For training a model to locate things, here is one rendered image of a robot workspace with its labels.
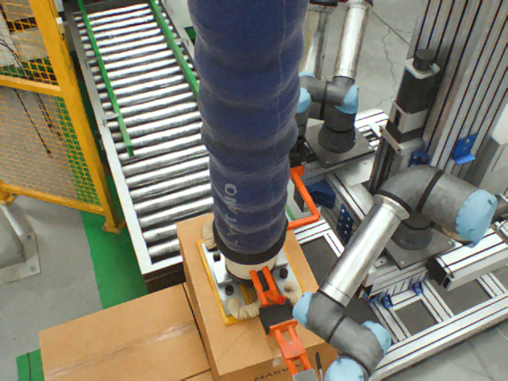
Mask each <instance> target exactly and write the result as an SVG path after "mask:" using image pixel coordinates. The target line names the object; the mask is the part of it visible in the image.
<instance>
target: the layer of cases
mask: <svg viewBox="0 0 508 381"><path fill-rule="evenodd" d="M39 337H40V348H41V355H42V361H43V368H44V380H45V381H214V377H213V373H212V370H211V366H210V362H209V358H208V356H207V352H206V346H204V343H203V340H202V335H201V332H200V328H199V325H198V320H197V317H196V314H195V310H194V305H193V302H192V299H191V293H190V290H189V287H188V284H187V282H185V283H183V285H182V284H179V285H176V286H173V287H169V288H166V289H163V290H161V291H157V292H154V293H152V294H149V295H146V296H144V297H141V298H137V299H134V300H131V301H128V302H124V303H122V304H119V305H116V306H111V307H109V308H106V309H104V310H99V311H97V312H93V313H91V314H90V315H87V316H85V317H81V318H78V319H75V320H72V321H68V322H65V323H63V324H60V325H55V326H53V327H50V328H47V329H43V330H41V331H39Z"/></svg>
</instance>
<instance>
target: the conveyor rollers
mask: <svg viewBox="0 0 508 381"><path fill-rule="evenodd" d="M87 17H88V20H89V22H90V26H91V28H92V31H93V33H94V36H95V39H96V41H97V44H98V47H99V50H100V53H101V56H102V60H103V63H104V64H105V67H106V71H107V75H108V77H109V80H110V83H111V86H112V88H113V89H116V88H119V89H116V90H114V93H115V96H116V98H119V99H117V102H118V105H119V107H123V106H127V107H124V108H120V110H121V115H122V117H127V116H130V115H134V114H140V113H143V112H147V111H150V110H154V109H157V108H160V107H164V106H170V105H174V104H178V103H181V102H186V103H183V104H179V105H176V106H170V107H166V108H163V109H159V110H156V111H153V112H149V113H146V114H140V115H137V116H133V117H127V118H123V120H124V122H125V126H126V127H127V126H131V125H137V124H140V123H144V122H147V121H154V120H157V119H161V118H164V117H170V116H174V115H177V114H182V113H186V112H190V110H196V109H198V102H197V101H193V102H188V101H191V100H195V99H196V98H195V96H194V94H193V91H188V92H186V93H184V94H180V93H183V92H184V91H187V90H191V87H190V85H189V83H184V82H186V79H185V77H184V75H183V74H182V75H179V73H183V72H182V70H181V68H180V66H176V65H179V64H178V62H177V60H176V58H175V55H174V53H173V51H172V50H171V47H170V45H169V44H168V43H167V42H166V40H165V38H164V35H163V33H162V31H161V29H160V27H159V25H158V23H157V21H156V19H155V16H154V14H153V12H152V10H151V8H150V6H148V3H147V2H145V3H140V4H136V5H131V6H123V7H119V8H115V9H110V10H102V11H98V12H93V13H87ZM75 21H76V23H77V27H78V29H79V35H80V36H81V39H82V42H83V46H84V47H83V48H84V49H85V52H86V57H87V59H89V58H93V57H96V55H95V52H94V50H93V48H92V45H91V43H90V39H89V37H88V33H87V29H86V26H85V24H84V21H83V17H82V14H81V16H77V17H75ZM166 50H167V51H166ZM167 59H169V60H167ZM160 60H161V61H160ZM156 61H158V62H156ZM153 62H154V63H153ZM88 64H89V65H90V69H91V72H92V75H95V76H93V78H94V79H93V80H94V81H95V83H96V84H97V85H96V86H97V90H98V93H101V94H99V98H100V99H101V102H103V103H102V108H103V109H104V111H108V110H111V109H113V107H112V105H111V102H110V101H108V100H110V98H109V95H108V93H107V92H105V90H107V89H106V85H105V83H104V80H103V77H102V75H101V70H100V67H99V65H98V61H97V60H95V61H91V62H89V63H88ZM141 64H143V65H141ZM138 65H139V66H138ZM95 66H96V67H95ZM134 66H135V67H134ZM173 66H175V67H173ZM166 67H167V68H166ZM123 68H124V69H123ZM162 68H164V69H162ZM120 69H121V70H120ZM159 69H160V70H159ZM116 70H117V71H116ZM155 70H157V71H155ZM108 71H109V72H108ZM148 71H149V72H148ZM144 72H146V73H144ZM141 73H142V75H141ZM134 75H135V76H134ZM173 75H175V76H173ZM130 76H131V77H130ZM168 76H172V77H168ZM126 77H128V78H126ZM165 77H168V78H165ZM123 78H124V79H123ZM162 78H165V79H162ZM115 79H117V80H115ZM155 79H158V80H155ZM111 80H114V81H111ZM152 80H155V81H152ZM148 81H150V82H148ZM145 82H146V83H145ZM98 83H99V84H98ZM138 83H140V84H138ZM177 83H181V84H178V85H174V84H177ZM134 84H136V85H134ZM129 85H133V86H129ZM170 85H174V86H171V87H167V86H170ZM126 86H129V87H126ZM120 87H122V88H120ZM160 87H164V88H160ZM156 88H160V89H157V90H153V89H156ZM147 90H149V91H147ZM142 91H146V93H143V94H139V93H142ZM102 92H105V93H102ZM133 94H137V95H133ZM173 94H178V95H175V96H171V97H167V98H162V97H166V96H170V95H173ZM129 95H132V96H129ZM125 96H128V97H125ZM121 97H125V98H121ZM157 98H162V99H158V100H154V101H150V102H145V101H149V100H153V99H157ZM104 101H108V102H104ZM139 102H144V103H141V104H137V105H134V106H128V105H132V104H136V103H139ZM200 119H201V116H200V113H199V110H196V112H193V113H190V114H184V115H180V116H177V117H171V118H167V119H163V120H160V121H154V122H150V123H147V124H143V125H138V126H135V127H131V128H128V129H127V132H128V134H129V137H135V136H139V135H142V134H146V133H152V132H155V131H158V130H161V129H164V128H167V127H172V126H175V125H181V124H183V123H187V122H191V121H197V120H200ZM201 125H202V121H198V122H195V123H192V124H189V125H182V126H179V127H175V128H173V129H170V130H166V131H163V132H159V133H153V134H150V135H147V136H143V137H138V138H134V139H131V143H132V146H133V148H137V147H140V146H142V145H146V144H152V143H156V142H158V141H162V140H167V139H171V138H174V137H180V136H183V135H186V134H190V133H196V132H199V131H200V130H201ZM200 142H202V139H201V136H200V133H199V134H195V135H192V136H188V137H183V138H179V139H176V140H171V141H167V142H163V143H161V144H155V145H152V146H148V147H145V148H142V149H139V150H136V151H134V153H135V156H132V157H129V155H128V153H123V154H121V155H119V160H120V162H121V164H123V163H126V162H129V161H132V160H138V159H141V158H145V157H148V156H154V155H157V154H160V153H163V152H170V151H172V150H176V149H179V148H182V147H184V146H188V145H192V144H197V143H200ZM206 153H209V151H208V150H207V149H206V148H205V146H204V144H201V145H198V146H194V147H191V148H189V149H185V150H182V151H179V152H173V153H171V154H167V155H163V156H158V157H155V158H152V159H148V160H143V161H140V162H136V163H133V164H127V165H124V167H122V170H123V171H122V172H123V173H124V175H130V174H134V173H137V172H140V171H145V170H148V169H153V168H155V167H161V165H164V164H169V163H173V162H176V161H179V160H184V159H188V158H191V157H194V156H200V155H202V154H206ZM209 157H210V156H204V157H202V158H198V159H196V160H190V161H187V162H183V163H180V164H175V165H172V167H166V168H163V169H160V170H157V171H152V172H148V173H144V174H142V175H137V176H133V177H129V178H127V179H125V180H126V185H127V186H128V188H131V187H137V186H140V185H143V183H148V182H152V181H155V180H158V179H163V178H166V177H170V176H173V175H178V174H181V173H184V172H187V171H193V170H196V169H199V168H202V167H208V165H209ZM207 179H210V172H209V169H208V170H205V171H200V172H196V173H194V174H190V175H185V176H181V177H178V178H175V179H170V180H167V181H163V182H161V183H156V185H152V186H149V187H144V188H141V189H138V190H132V191H130V192H129V193H130V198H131V199H132V200H133V201H134V200H137V199H140V198H145V197H148V196H152V195H154V194H159V193H163V192H165V191H171V190H174V189H177V188H180V187H185V186H189V185H191V184H192V183H196V182H200V181H203V180H207ZM210 184H211V182H210V183H204V185H201V186H198V187H193V188H191V189H186V190H181V191H179V192H176V193H173V194H167V195H164V196H161V197H158V198H154V199H150V200H147V201H144V202H141V203H139V204H136V205H135V211H136V212H137V214H141V213H144V212H147V211H150V210H155V209H159V208H161V207H165V206H170V205H173V204H176V203H178V202H181V201H183V200H187V199H190V198H195V197H198V196H200V195H204V194H209V193H211V187H210ZM212 207H214V201H213V196H212V197H209V198H204V199H200V200H198V201H195V202H192V203H190V204H186V205H183V206H179V207H176V208H173V209H170V210H165V211H162V212H159V213H156V214H150V215H148V216H144V217H140V218H138V219H139V222H140V223H139V225H140V227H141V228H142V229H143V228H146V227H149V226H152V225H157V224H159V223H162V222H166V221H170V220H171V219H174V218H177V217H181V216H184V215H187V214H192V213H195V212H198V211H200V210H206V209H209V208H212ZM176 233H177V230H176V226H175V224H172V225H167V226H164V227H161V228H158V229H154V230H150V231H147V232H145V233H143V235H144V236H143V238H144V241H145V243H146V244H147V243H149V242H153V241H157V240H160V239H163V237H168V236H171V235H174V234H176ZM177 250H180V247H179V240H178V239H177V240H174V241H170V242H166V243H163V244H159V245H157V246H153V247H150V248H148V254H149V256H150V259H154V258H156V257H157V256H161V255H163V254H166V253H169V252H174V251H177Z"/></svg>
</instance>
